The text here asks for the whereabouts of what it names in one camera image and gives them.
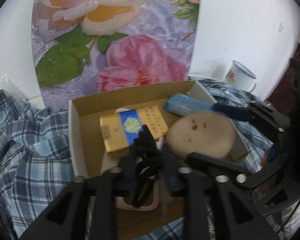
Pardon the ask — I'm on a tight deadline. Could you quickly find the round beige cushion pad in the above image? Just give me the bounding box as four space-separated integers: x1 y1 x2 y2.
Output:
166 111 236 159

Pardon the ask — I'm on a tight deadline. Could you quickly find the cream phone case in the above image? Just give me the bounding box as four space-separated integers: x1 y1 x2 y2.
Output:
99 159 161 212

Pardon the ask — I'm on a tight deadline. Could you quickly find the blue tissue packet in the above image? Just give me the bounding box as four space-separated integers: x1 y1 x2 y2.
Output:
164 93 213 117

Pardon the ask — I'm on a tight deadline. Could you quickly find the black pink strap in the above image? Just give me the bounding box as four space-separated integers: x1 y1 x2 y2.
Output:
128 124 166 209

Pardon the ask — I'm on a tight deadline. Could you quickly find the gold cigarette box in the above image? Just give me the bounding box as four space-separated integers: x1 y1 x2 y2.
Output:
99 106 168 159

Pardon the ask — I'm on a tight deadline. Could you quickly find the dark brown door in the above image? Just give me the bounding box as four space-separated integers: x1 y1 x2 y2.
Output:
266 44 300 116

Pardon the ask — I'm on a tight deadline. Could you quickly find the white enamel mug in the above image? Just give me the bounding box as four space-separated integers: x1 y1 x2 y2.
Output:
224 61 257 92

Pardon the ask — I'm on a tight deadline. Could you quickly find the blue plaid cloth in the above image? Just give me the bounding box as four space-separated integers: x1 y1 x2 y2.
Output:
0 79 273 239

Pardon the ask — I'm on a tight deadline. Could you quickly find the white cardboard box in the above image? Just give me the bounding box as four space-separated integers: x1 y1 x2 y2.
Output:
68 81 248 239

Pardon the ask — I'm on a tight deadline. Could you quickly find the floral picture board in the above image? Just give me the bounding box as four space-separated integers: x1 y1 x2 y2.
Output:
32 0 200 109

